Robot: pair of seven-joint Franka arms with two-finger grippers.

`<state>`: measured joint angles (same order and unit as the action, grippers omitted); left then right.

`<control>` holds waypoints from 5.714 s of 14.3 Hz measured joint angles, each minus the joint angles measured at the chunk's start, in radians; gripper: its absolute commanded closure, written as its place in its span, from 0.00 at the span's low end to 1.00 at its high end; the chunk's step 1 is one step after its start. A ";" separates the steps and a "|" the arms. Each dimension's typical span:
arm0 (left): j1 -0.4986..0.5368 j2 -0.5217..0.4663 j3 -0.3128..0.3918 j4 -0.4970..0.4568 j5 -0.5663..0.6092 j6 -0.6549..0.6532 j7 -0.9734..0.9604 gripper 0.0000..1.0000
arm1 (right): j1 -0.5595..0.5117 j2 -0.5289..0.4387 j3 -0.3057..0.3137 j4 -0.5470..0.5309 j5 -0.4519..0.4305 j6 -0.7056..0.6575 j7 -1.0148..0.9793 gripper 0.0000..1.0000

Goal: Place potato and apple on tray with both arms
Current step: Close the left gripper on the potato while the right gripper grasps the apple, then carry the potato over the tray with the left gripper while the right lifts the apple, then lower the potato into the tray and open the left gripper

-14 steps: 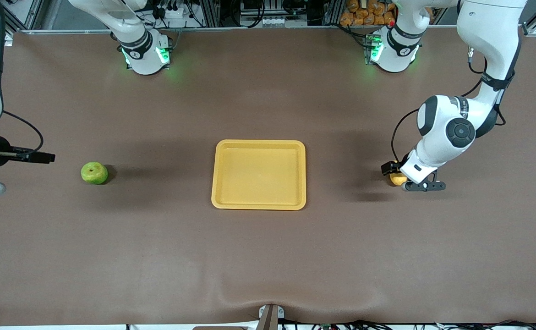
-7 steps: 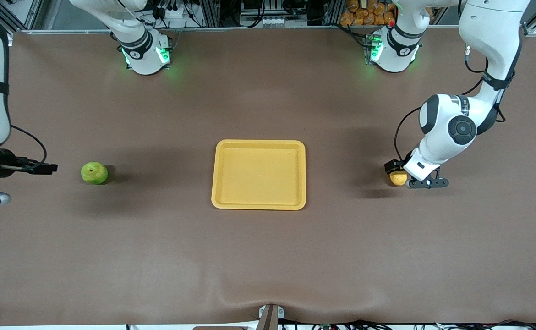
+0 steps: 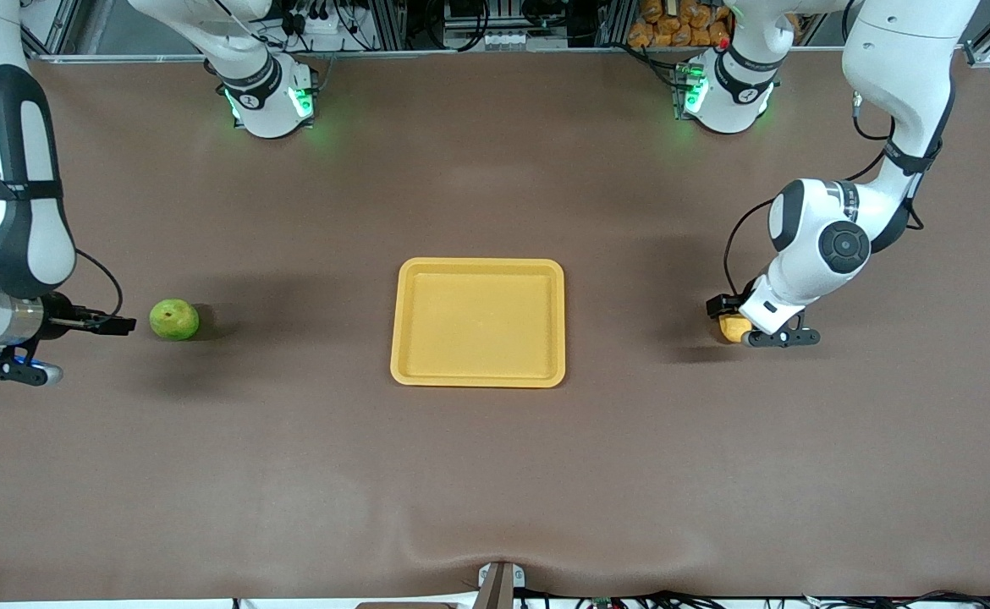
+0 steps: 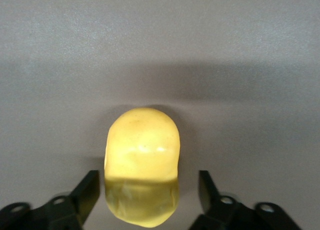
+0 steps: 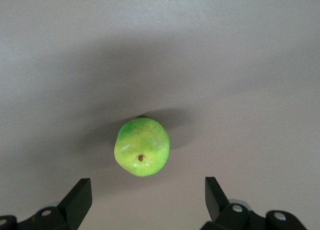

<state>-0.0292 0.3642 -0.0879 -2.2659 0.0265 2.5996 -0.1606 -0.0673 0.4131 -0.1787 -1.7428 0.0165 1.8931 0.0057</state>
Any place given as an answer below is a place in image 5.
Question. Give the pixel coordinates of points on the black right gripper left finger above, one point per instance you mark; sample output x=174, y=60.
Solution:
x=73, y=207

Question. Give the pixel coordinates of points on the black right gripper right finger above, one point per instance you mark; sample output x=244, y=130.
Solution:
x=218, y=210

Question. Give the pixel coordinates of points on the green toy apple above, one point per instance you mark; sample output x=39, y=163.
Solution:
x=142, y=147

